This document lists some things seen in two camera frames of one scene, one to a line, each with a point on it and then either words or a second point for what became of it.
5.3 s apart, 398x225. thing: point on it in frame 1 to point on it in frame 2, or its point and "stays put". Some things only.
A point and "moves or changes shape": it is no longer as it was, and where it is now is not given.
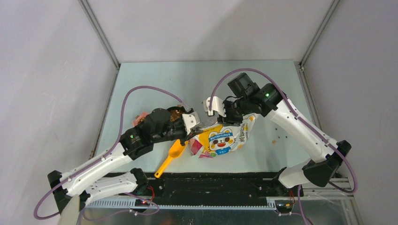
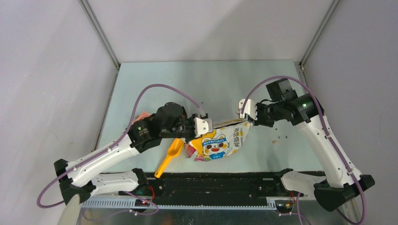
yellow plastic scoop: [174, 151] stays put
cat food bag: [219, 140] moves or changes shape
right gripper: [228, 119] to [260, 121]
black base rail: [218, 187] stays put
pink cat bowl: [144, 114] stays put
